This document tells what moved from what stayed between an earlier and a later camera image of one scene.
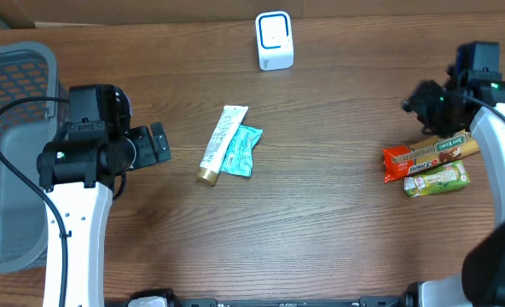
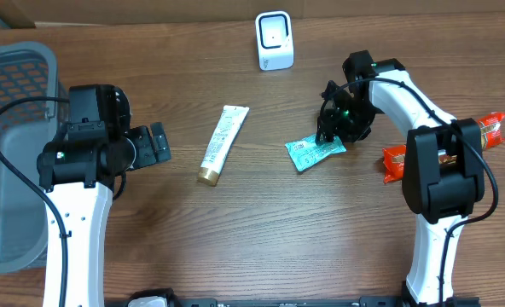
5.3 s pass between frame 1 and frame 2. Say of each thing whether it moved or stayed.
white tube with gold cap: stayed
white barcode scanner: stayed
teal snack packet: moved
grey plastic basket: stayed
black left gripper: stayed
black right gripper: moved
